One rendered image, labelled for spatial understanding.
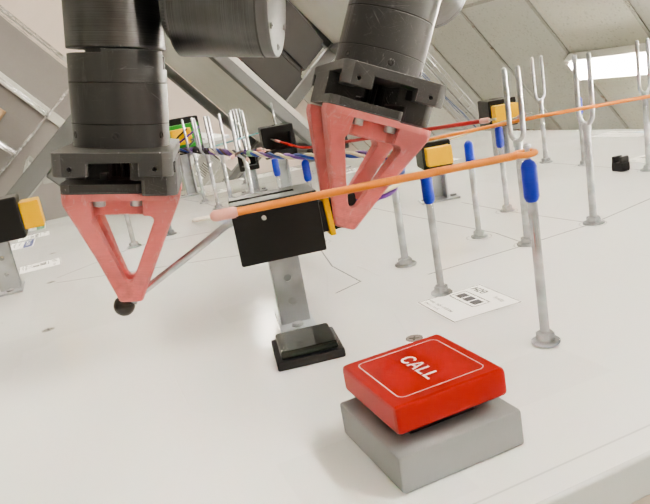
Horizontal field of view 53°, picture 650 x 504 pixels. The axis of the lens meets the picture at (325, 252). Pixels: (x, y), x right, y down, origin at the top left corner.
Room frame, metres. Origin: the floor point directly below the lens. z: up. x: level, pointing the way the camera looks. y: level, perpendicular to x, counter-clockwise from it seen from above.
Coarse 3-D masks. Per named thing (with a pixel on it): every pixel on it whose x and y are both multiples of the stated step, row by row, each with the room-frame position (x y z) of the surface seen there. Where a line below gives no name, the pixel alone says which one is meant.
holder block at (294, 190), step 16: (272, 192) 0.43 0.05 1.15; (288, 192) 0.42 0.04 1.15; (304, 192) 0.41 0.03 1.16; (288, 208) 0.41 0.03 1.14; (304, 208) 0.41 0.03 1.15; (240, 224) 0.41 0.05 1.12; (256, 224) 0.41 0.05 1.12; (272, 224) 0.41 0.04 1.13; (288, 224) 0.41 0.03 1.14; (304, 224) 0.41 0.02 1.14; (320, 224) 0.41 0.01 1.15; (240, 240) 0.41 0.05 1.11; (256, 240) 0.41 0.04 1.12; (272, 240) 0.41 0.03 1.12; (288, 240) 0.41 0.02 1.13; (304, 240) 0.42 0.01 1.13; (320, 240) 0.42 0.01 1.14; (240, 256) 0.41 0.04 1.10; (256, 256) 0.42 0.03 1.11; (272, 256) 0.42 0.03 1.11; (288, 256) 0.42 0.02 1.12
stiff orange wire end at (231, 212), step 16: (480, 160) 0.31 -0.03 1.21; (496, 160) 0.31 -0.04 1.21; (512, 160) 0.31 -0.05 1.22; (400, 176) 0.31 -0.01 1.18; (416, 176) 0.31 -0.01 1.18; (432, 176) 0.31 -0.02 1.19; (320, 192) 0.31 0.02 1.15; (336, 192) 0.31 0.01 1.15; (352, 192) 0.31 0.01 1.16; (224, 208) 0.31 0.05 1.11; (240, 208) 0.30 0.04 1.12; (256, 208) 0.31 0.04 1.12; (272, 208) 0.31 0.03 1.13
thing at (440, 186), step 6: (444, 138) 0.72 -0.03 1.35; (426, 144) 0.71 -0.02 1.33; (432, 144) 0.71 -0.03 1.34; (438, 144) 0.71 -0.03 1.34; (420, 150) 0.72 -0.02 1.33; (420, 156) 0.73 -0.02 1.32; (420, 162) 0.74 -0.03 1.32; (426, 168) 0.72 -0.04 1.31; (444, 174) 0.74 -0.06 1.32; (432, 180) 0.75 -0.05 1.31; (438, 180) 0.75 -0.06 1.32; (444, 180) 0.74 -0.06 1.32; (438, 186) 0.76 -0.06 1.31; (444, 186) 0.75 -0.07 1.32; (438, 192) 0.76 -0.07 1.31; (444, 192) 0.75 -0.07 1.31; (438, 198) 0.75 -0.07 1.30; (444, 198) 0.74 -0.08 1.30; (450, 198) 0.74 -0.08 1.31; (456, 198) 0.74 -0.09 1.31
